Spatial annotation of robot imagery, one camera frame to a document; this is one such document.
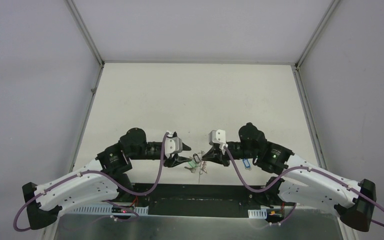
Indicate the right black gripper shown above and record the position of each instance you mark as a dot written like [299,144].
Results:
[216,155]

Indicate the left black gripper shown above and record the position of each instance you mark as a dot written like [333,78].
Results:
[168,158]

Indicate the green key tag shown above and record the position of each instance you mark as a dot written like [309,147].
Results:
[192,164]

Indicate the metal crescent keyring plate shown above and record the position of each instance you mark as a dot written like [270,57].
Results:
[196,170]

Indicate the black key tag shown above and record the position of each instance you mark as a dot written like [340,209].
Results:
[196,158]

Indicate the red key tag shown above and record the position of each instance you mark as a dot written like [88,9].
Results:
[203,167]

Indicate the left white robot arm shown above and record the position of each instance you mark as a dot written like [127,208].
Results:
[102,179]

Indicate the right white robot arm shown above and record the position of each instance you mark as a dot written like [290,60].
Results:
[297,180]

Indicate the blue key tag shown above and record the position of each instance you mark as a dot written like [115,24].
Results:
[247,164]

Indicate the right circuit board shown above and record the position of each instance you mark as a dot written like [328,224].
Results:
[275,216]

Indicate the circuit board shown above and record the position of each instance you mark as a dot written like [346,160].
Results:
[123,209]
[275,216]

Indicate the left circuit board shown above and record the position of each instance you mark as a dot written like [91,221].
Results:
[123,209]

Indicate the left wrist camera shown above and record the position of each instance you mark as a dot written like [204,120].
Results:
[172,144]

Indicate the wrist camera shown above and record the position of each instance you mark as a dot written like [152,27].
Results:
[217,138]
[172,144]

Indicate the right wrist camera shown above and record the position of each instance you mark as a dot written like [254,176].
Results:
[217,138]

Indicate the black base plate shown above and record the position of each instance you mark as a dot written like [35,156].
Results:
[196,200]

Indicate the right white cable duct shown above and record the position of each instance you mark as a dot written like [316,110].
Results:
[257,213]

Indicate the white cable duct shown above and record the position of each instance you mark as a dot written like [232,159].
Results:
[108,209]
[257,213]

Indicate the left white cable duct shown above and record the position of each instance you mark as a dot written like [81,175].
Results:
[108,209]

